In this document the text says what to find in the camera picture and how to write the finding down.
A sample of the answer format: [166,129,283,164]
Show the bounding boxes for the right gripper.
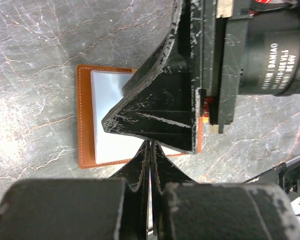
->
[201,0,300,134]

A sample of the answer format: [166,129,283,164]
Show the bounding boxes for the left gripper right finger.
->
[151,141,300,240]

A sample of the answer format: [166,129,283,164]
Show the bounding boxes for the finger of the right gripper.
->
[101,0,203,154]

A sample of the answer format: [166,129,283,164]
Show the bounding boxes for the brown leather card holder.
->
[76,64,204,169]

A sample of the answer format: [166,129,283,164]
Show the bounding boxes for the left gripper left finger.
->
[0,141,150,240]

